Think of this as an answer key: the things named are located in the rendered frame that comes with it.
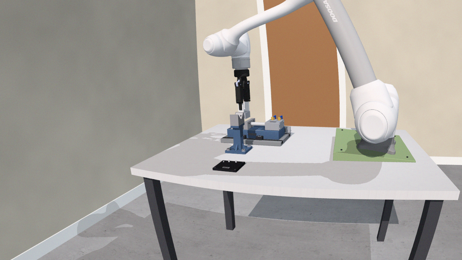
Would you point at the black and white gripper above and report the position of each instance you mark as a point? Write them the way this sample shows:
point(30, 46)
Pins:
point(242, 89)

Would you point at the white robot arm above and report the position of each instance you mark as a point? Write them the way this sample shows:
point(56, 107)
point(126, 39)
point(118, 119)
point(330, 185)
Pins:
point(375, 104)

